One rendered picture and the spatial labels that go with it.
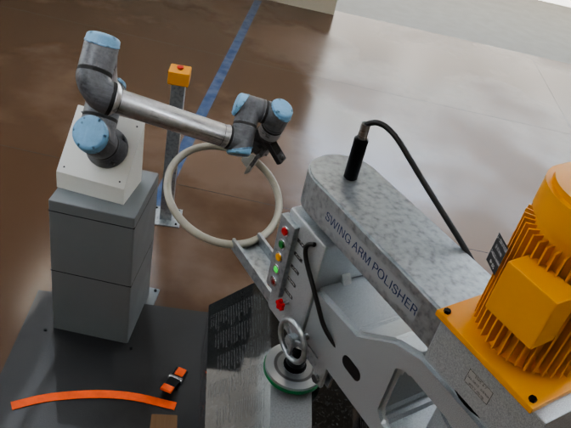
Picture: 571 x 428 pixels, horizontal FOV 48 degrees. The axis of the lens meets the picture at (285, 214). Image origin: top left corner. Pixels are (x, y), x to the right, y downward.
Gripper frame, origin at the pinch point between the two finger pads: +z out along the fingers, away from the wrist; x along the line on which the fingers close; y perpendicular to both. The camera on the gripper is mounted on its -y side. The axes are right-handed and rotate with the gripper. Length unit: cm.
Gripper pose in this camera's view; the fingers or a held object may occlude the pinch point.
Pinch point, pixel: (256, 166)
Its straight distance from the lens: 269.0
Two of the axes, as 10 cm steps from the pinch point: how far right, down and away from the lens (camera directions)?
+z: -3.6, 5.1, 7.8
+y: -7.6, -6.5, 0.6
